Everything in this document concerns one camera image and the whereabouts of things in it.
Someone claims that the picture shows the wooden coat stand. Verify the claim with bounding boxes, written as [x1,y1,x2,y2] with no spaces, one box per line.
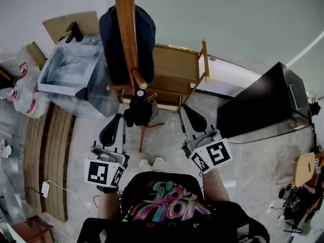
[106,0,166,153]

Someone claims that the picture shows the thin wrist bracelet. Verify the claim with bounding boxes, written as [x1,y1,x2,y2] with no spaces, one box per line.
[199,168,219,178]

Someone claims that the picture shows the person's right forearm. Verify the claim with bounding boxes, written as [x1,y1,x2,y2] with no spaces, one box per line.
[201,170,231,205]

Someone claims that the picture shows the reddish brown wooden chair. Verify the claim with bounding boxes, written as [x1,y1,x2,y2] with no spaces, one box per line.
[11,215,54,243]

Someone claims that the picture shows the black bracket stand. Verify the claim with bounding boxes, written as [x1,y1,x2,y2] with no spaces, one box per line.
[65,21,85,44]

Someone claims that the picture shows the pile of black equipment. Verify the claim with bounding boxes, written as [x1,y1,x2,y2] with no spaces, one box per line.
[278,182,324,235]

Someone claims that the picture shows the wooden slatted panel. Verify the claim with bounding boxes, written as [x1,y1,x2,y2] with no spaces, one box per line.
[22,102,77,223]

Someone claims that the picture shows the navy blue jacket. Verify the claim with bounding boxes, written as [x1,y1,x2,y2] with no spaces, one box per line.
[98,5,156,86]

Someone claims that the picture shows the black umbrella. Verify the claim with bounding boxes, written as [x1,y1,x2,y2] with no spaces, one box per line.
[123,89,159,128]

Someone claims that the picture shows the light wooden stool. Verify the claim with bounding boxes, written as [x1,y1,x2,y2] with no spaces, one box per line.
[275,151,324,187]

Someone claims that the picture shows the black printed t-shirt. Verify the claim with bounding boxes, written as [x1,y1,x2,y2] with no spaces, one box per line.
[76,171,270,243]

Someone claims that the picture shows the white power adapter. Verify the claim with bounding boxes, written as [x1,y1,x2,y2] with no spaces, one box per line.
[40,181,51,198]

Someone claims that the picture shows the white crumpled cloth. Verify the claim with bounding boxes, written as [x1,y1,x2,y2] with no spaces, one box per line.
[0,138,13,159]

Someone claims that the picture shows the white shoe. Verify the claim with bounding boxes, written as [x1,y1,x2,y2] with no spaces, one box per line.
[138,158,154,169]
[152,156,166,172]

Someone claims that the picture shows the white red plastic bags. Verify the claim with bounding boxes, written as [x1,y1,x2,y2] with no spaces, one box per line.
[7,61,49,119]

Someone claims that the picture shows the black cabinet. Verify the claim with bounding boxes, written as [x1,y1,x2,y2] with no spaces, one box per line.
[216,61,312,139]

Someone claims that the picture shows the person's left forearm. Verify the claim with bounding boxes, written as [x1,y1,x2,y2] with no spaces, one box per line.
[97,189,122,220]

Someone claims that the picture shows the wooden shelf rack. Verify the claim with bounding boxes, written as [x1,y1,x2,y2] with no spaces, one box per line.
[115,39,211,111]

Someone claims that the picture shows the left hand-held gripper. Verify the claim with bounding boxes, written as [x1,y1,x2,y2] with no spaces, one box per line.
[84,113,131,188]

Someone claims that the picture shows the brown cardboard sheet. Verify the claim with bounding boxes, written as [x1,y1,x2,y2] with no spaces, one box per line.
[42,11,100,45]

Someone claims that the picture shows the white cable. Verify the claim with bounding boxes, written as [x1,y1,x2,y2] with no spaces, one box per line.
[47,179,95,217]

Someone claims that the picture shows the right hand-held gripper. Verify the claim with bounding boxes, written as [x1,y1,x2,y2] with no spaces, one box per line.
[178,103,234,175]

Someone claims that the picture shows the black wristband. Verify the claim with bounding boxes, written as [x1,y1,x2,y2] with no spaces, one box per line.
[96,184,119,194]

